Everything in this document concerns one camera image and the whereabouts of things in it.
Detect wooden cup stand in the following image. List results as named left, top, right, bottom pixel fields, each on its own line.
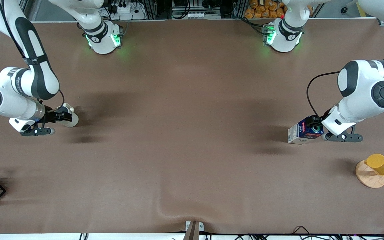
left=355, top=159, right=384, bottom=189

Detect brown table cover sheet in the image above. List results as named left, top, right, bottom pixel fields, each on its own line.
left=0, top=18, right=384, bottom=234

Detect white cup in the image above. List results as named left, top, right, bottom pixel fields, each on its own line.
left=59, top=103, right=79, bottom=128

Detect pile of orange items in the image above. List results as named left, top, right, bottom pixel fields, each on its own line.
left=244, top=0, right=314, bottom=19

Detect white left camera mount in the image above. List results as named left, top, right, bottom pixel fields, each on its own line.
left=321, top=106, right=356, bottom=136

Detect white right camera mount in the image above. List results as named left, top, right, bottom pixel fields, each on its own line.
left=9, top=117, right=35, bottom=133

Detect blue Pascual milk carton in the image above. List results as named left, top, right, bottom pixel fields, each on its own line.
left=288, top=116, right=324, bottom=144

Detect white power strip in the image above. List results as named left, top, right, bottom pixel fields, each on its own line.
left=107, top=0, right=146, bottom=20

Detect yellow plastic cup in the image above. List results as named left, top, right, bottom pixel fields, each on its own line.
left=364, top=153, right=384, bottom=176

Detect grey camera pole bracket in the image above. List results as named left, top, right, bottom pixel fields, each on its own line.
left=185, top=221, right=204, bottom=240

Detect black cable loop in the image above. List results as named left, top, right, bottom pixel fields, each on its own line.
left=292, top=226, right=316, bottom=239

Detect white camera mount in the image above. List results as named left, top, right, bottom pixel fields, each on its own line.
left=9, top=117, right=35, bottom=133
left=321, top=106, right=356, bottom=136

